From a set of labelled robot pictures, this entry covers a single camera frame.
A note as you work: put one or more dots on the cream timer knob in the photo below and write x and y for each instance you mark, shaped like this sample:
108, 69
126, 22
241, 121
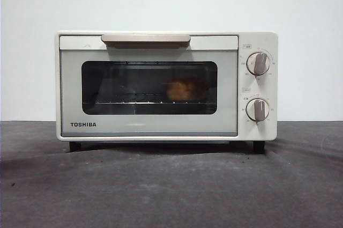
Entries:
257, 110

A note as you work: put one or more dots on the cream Toshiba toaster oven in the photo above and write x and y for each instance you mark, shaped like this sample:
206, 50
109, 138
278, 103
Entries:
271, 128

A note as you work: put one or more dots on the golden bread loaf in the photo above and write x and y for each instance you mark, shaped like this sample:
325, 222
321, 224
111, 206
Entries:
182, 90

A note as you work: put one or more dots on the cream temperature knob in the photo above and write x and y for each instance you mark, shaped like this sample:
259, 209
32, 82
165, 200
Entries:
257, 63

